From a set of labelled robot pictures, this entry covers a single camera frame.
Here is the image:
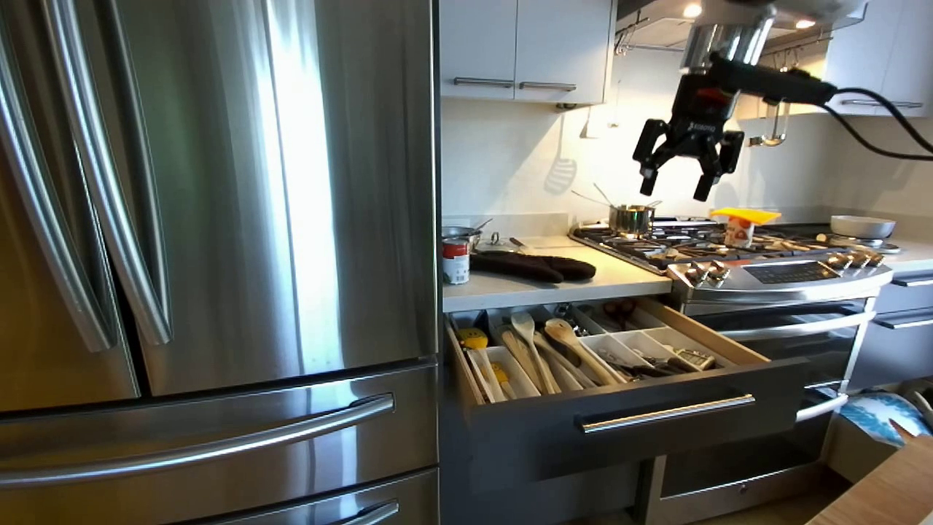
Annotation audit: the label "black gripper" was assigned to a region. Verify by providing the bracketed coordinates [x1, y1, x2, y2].
[632, 71, 750, 204]

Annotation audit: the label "wooden drawer grey front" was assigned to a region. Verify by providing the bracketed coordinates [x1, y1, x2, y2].
[442, 299, 811, 480]

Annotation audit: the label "grey lower drawer cabinet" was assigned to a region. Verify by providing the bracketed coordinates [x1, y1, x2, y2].
[855, 268, 933, 392]

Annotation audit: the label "orange yellow utensil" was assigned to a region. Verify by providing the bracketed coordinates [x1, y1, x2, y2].
[708, 204, 784, 245]

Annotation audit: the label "metal hanging hooks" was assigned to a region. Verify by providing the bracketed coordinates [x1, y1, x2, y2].
[757, 103, 791, 153]

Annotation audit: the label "hanging slotted spatula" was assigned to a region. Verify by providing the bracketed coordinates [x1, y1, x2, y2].
[543, 115, 581, 198]

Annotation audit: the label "stainless gas stove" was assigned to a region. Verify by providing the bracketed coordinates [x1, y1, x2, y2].
[568, 220, 899, 433]

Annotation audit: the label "grey pan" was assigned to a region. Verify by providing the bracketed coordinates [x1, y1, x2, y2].
[829, 214, 899, 245]

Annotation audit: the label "dark oven mitt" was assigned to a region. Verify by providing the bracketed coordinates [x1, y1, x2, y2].
[472, 248, 598, 286]

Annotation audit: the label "white cutlery tray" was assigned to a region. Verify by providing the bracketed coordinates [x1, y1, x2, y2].
[581, 306, 722, 378]

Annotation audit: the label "white upper cabinet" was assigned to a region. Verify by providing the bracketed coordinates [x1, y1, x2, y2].
[437, 0, 617, 111]
[824, 0, 933, 120]

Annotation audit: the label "wooden spoon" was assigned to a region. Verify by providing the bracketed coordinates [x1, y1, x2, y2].
[539, 315, 630, 389]
[507, 312, 566, 397]

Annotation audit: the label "wooden spatula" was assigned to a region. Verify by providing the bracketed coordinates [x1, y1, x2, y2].
[492, 331, 543, 401]

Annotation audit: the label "white wooden utensil tray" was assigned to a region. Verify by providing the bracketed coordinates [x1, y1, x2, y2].
[451, 309, 636, 408]

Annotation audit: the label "blue plastic bag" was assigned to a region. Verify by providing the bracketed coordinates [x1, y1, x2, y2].
[839, 389, 933, 451]

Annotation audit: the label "grey lower drawers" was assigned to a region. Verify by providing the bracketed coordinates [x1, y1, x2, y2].
[439, 418, 829, 525]

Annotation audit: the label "wooden table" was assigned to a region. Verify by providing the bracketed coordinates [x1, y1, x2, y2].
[804, 435, 933, 525]

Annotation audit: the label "stainless steel fridge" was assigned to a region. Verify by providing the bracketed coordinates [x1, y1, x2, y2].
[0, 0, 442, 525]

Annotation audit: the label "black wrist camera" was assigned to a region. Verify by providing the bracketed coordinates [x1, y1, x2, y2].
[708, 54, 839, 108]

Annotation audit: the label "steel drawer handle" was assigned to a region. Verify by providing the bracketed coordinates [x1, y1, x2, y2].
[581, 392, 757, 439]

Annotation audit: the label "yellow handled utensil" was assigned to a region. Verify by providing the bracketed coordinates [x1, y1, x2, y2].
[458, 331, 507, 405]

